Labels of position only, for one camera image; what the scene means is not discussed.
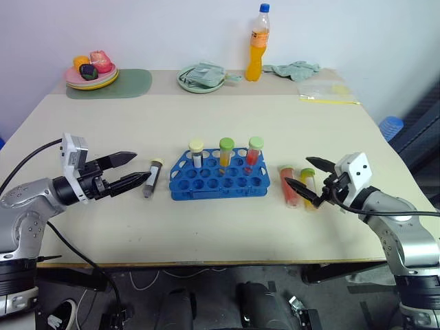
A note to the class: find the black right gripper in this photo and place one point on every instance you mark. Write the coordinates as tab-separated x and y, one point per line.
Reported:
336	187

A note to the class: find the yellow liquid tube, green cap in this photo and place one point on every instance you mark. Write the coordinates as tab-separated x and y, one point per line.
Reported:
308	178

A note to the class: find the crumpled light green cloth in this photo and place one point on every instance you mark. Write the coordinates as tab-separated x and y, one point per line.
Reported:
295	70

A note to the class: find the black table frame bar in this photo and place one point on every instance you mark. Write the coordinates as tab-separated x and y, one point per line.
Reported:
340	271
72	279

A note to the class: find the red liquid tube, green cap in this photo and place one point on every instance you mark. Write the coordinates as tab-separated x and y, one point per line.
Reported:
254	153
290	190

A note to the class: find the dark rounded shape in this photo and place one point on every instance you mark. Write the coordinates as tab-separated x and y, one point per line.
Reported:
263	306
177	309

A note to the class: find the pink plate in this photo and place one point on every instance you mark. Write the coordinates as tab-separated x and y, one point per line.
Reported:
73	76

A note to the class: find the dark tube with yellow cap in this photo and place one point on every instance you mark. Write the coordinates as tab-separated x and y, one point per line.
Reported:
152	177

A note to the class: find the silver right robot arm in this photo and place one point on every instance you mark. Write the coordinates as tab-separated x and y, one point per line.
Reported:
402	233

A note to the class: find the dark purple toy fruit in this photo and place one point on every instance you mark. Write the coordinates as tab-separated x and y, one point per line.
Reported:
88	71

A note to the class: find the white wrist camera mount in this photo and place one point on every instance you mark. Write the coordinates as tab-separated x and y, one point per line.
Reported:
355	173
74	151

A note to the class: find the blue test tube rack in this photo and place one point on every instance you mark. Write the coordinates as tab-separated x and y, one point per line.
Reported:
220	184

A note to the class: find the folded green cloth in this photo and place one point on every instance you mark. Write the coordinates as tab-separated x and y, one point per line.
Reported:
204	75

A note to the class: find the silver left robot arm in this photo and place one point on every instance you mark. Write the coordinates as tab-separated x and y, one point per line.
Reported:
31	203

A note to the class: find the clear plastic zip bag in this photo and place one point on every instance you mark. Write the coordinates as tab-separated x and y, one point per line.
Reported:
321	91

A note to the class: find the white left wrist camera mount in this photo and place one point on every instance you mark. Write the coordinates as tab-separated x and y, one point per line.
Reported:
74	151

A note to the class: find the black equipment case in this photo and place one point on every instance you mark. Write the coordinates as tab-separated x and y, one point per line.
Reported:
421	134

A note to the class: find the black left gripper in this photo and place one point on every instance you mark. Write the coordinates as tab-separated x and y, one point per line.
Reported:
92	180

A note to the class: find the pink toy food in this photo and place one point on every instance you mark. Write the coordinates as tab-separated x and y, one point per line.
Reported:
101	62

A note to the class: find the orange toy fruit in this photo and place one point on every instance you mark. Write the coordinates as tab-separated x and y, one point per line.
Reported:
79	62

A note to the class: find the orange drink bottle, blue cap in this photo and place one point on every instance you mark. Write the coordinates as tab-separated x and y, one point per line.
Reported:
257	55

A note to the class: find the white-labelled tube, pale yellow cap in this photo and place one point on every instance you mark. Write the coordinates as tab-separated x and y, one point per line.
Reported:
196	151

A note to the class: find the orange liquid tube, green cap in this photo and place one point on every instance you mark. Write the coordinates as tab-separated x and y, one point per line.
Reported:
226	151

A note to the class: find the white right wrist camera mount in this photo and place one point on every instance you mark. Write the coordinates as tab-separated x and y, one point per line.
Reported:
355	173

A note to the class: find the green placemat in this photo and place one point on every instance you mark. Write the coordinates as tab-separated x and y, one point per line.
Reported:
134	84

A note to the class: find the blue ribbed stack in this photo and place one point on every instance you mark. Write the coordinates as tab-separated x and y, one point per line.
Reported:
392	128

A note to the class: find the light green plate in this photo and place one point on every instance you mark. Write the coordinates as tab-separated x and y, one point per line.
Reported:
201	88

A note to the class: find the yellow plate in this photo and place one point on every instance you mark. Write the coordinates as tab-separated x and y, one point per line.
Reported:
103	86

